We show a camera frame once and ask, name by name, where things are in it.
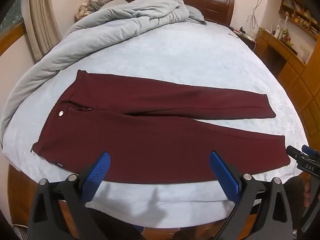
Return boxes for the white hanging cables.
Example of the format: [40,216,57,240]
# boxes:
[246,0,267,42]

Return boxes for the beige curtain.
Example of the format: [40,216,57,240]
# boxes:
[28,0,63,62]

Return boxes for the grey duvet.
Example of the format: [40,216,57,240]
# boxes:
[0,0,207,153]

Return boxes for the wooden bed frame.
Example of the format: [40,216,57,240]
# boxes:
[7,164,87,230]

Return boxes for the wooden headboard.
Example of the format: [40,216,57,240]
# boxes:
[111,0,236,27]

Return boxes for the crumpled floral cloth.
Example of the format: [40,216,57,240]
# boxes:
[74,1,97,22]

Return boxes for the bed with light blue sheet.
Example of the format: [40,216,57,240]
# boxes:
[1,20,313,227]

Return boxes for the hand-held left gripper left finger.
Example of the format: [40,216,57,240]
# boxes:
[27,151,145,240]

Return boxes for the wooden wall shelf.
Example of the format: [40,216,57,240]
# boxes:
[271,0,320,41]

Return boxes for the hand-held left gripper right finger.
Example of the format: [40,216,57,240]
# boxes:
[209,150,293,240]

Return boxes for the maroon pants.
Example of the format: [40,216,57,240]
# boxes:
[31,69,292,185]

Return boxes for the wooden framed window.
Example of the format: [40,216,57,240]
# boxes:
[0,0,27,57]

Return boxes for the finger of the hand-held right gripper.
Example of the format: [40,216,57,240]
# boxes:
[301,144,320,159]
[286,145,305,166]

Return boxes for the grey cloth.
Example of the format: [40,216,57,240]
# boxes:
[87,0,108,12]

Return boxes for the wooden desk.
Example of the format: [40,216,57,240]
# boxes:
[254,27,320,140]

